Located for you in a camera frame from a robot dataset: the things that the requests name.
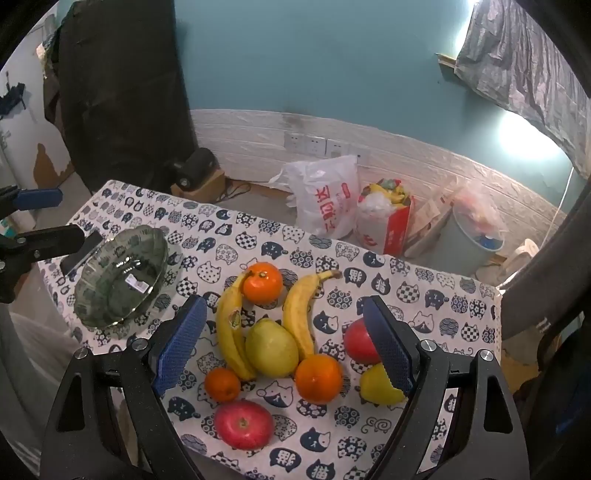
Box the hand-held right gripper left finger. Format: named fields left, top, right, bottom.
left=41, top=294, right=208, bottom=480

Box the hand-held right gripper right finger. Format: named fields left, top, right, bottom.
left=361, top=295, right=529, bottom=480

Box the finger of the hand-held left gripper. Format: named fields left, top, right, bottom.
left=0, top=185, right=64, bottom=216
left=0, top=224, right=86, bottom=304

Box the red apple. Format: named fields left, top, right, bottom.
left=344, top=318, right=382, bottom=366
left=213, top=400, right=274, bottom=451

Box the yellow pear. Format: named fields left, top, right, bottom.
left=359, top=363, right=407, bottom=406

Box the yellow banana with sticker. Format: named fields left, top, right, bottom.
left=216, top=272, right=257, bottom=382

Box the small orange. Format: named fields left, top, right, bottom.
left=204, top=367, right=242, bottom=402

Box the green glass bowl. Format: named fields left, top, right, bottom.
left=74, top=226, right=170, bottom=329

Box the large orange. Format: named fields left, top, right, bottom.
left=295, top=354, right=344, bottom=405
left=242, top=261, right=284, bottom=306

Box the green pear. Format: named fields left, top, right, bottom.
left=245, top=317, right=300, bottom=377

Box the black phone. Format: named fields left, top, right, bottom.
left=60, top=230, right=103, bottom=278

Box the white door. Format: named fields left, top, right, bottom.
left=0, top=28, right=77, bottom=223

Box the dark folded umbrella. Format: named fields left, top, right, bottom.
left=0, top=82, right=27, bottom=116

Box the red and white cardboard box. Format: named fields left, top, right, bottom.
left=355, top=178, right=417, bottom=257

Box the pale blue trash bin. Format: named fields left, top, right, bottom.
left=436, top=203, right=507, bottom=278

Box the cat print tablecloth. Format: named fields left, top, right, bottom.
left=37, top=179, right=502, bottom=480

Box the black backdrop cloth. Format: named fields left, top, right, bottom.
left=50, top=0, right=199, bottom=195

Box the brown paper bag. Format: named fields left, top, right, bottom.
left=403, top=177, right=458, bottom=260

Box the colourful trash pile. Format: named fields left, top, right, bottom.
left=359, top=178, right=414, bottom=218

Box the white plastic stool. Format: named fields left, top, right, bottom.
left=475, top=239, right=539, bottom=289

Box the black cylindrical speaker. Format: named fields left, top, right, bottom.
left=167, top=148, right=218, bottom=190

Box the white plastic bag red print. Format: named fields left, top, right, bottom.
left=270, top=155, right=361, bottom=240

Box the translucent pink bin liner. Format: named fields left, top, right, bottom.
left=452, top=182, right=507, bottom=250

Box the black office chair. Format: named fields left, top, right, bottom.
left=501, top=185, right=591, bottom=480

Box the grey curtain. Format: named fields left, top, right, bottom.
left=455, top=0, right=591, bottom=182

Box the black cable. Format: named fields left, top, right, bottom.
left=217, top=182, right=253, bottom=202

